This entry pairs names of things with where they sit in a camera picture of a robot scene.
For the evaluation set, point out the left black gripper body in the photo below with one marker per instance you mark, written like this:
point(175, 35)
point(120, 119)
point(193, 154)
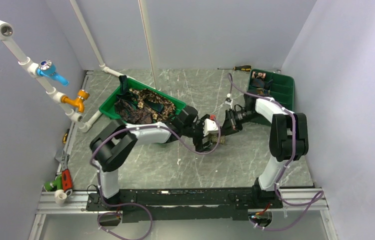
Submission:
point(196, 132)

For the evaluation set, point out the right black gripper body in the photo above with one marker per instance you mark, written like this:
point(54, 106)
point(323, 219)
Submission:
point(237, 118)

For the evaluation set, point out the green tray of ties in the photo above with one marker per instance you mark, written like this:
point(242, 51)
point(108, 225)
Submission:
point(119, 109)

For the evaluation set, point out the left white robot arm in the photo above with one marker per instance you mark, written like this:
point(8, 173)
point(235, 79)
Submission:
point(112, 146)

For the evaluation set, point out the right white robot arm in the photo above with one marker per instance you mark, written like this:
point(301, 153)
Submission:
point(288, 138)

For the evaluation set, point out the rolled ties in organizer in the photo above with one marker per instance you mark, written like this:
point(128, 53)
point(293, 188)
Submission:
point(258, 80)

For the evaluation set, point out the brown floral tie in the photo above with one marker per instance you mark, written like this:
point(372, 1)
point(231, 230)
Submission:
point(168, 112)

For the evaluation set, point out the green compartment organizer box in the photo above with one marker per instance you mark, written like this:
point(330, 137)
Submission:
point(282, 88)

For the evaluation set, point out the dark teal tie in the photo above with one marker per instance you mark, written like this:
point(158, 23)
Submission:
point(124, 96)

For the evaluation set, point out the orange brass tap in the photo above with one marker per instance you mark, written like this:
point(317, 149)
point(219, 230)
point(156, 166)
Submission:
point(77, 102)

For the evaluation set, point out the yellow black tool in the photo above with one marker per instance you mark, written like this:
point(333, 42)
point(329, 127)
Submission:
point(65, 136)

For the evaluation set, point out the white vertical pole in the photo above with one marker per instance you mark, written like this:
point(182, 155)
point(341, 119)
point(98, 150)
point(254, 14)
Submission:
point(148, 39)

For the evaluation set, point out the red pipe wrench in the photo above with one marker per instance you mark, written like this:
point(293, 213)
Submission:
point(63, 158)

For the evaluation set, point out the white pipe fitting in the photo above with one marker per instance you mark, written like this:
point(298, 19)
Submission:
point(60, 197)

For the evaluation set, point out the green pipe fitting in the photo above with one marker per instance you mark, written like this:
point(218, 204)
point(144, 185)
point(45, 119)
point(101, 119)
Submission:
point(53, 185)

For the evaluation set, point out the blue valve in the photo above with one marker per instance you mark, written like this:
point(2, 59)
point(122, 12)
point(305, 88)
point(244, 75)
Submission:
point(48, 69)

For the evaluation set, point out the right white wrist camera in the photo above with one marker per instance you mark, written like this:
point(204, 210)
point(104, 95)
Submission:
point(228, 100)

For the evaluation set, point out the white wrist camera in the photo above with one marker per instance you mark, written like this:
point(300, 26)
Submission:
point(228, 100)
point(210, 126)

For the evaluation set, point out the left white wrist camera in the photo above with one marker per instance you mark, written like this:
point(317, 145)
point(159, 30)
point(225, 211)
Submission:
point(210, 126)

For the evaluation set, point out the orange handled screwdriver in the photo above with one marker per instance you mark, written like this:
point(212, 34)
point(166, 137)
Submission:
point(242, 68)

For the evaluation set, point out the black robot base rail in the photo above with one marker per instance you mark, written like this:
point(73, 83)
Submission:
point(236, 203)

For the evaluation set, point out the aluminium frame rail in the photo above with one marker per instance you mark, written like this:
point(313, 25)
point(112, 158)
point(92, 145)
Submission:
point(77, 204)

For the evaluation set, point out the white pvc pipe frame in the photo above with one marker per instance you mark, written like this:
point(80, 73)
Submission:
point(29, 66)

